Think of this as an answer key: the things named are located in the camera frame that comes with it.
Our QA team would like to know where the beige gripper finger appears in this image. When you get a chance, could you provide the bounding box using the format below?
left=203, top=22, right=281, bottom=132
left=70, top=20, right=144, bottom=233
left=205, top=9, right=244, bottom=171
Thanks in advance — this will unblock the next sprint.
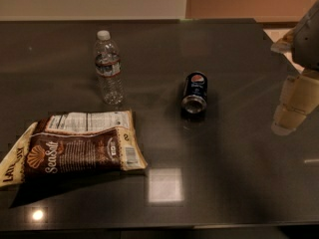
left=271, top=29, right=294, bottom=54
left=271, top=69, right=319, bottom=135

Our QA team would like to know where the blue pepsi can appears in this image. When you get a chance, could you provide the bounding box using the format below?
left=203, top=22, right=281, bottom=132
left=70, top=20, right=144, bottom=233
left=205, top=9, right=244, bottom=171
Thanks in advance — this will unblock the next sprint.
left=181, top=72, right=207, bottom=115

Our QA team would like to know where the clear plastic water bottle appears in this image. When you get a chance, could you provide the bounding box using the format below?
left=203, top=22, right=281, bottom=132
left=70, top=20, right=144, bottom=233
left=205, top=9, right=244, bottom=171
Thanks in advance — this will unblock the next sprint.
left=94, top=30, right=124, bottom=106

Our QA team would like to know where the brown sea salt chip bag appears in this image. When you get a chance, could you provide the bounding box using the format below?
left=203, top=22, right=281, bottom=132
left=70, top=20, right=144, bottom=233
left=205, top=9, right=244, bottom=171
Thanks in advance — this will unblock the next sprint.
left=0, top=111, right=147, bottom=187

